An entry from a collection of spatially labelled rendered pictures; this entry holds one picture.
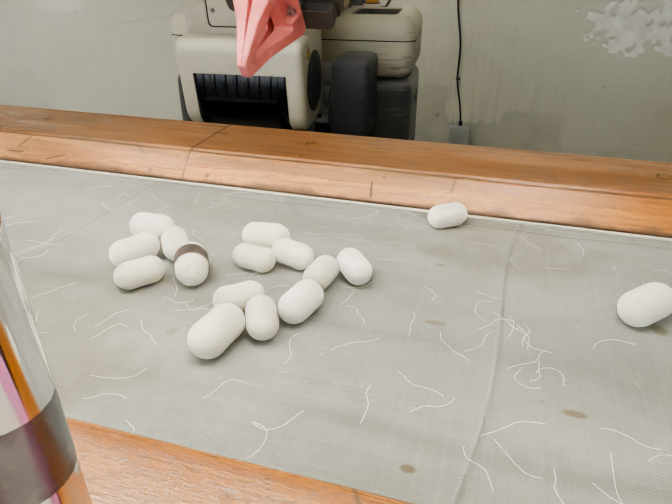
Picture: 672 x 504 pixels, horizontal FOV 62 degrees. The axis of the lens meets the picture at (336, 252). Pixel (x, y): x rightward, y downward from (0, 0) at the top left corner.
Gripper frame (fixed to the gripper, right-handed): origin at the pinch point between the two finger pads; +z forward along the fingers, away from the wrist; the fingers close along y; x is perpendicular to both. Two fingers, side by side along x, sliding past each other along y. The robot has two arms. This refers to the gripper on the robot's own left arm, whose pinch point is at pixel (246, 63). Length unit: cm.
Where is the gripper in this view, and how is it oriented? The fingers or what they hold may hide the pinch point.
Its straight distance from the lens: 45.4
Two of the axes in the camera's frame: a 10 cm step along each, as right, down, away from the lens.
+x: 1.7, 3.7, 9.1
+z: -2.3, 9.2, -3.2
